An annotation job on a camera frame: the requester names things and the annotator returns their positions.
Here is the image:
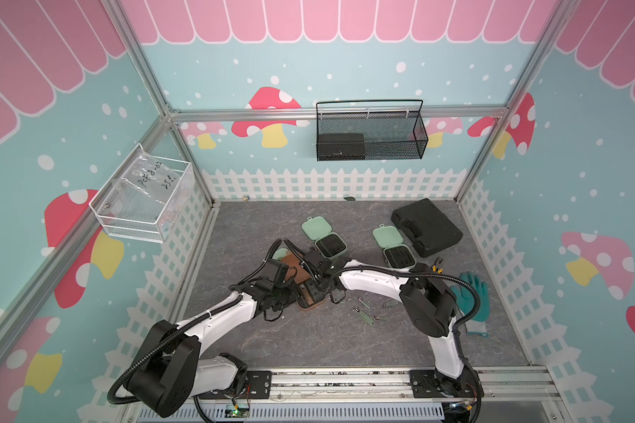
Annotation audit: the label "black wire wall basket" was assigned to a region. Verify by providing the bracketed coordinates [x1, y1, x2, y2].
[315, 99, 429, 160]

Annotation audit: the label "white wire wall basket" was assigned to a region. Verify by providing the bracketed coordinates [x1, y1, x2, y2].
[88, 143, 192, 244]

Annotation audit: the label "yellow handled pliers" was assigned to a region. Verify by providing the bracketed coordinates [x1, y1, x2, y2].
[430, 257, 444, 274]

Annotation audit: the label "black plastic tool case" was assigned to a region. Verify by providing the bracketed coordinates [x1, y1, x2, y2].
[391, 198, 463, 258]

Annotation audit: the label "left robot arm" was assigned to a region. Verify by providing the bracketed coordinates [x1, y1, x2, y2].
[107, 259, 296, 418]

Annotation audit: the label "brown case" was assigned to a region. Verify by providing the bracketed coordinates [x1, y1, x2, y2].
[280, 253, 326, 311]

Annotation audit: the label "front aluminium rail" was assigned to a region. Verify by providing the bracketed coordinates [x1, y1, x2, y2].
[244, 366, 561, 403]

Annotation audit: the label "black box in basket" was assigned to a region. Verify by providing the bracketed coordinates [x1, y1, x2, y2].
[316, 133, 366, 161]

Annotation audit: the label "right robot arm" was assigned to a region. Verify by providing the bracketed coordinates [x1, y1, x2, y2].
[299, 249, 483, 399]

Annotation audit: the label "green case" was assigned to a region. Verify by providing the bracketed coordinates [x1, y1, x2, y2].
[302, 216, 347, 259]
[372, 225, 416, 270]
[273, 248, 289, 261]

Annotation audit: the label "green work glove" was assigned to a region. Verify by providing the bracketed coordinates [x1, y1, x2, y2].
[450, 271, 491, 338]

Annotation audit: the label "clear plastic bag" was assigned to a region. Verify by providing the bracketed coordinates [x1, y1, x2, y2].
[110, 147, 196, 241]

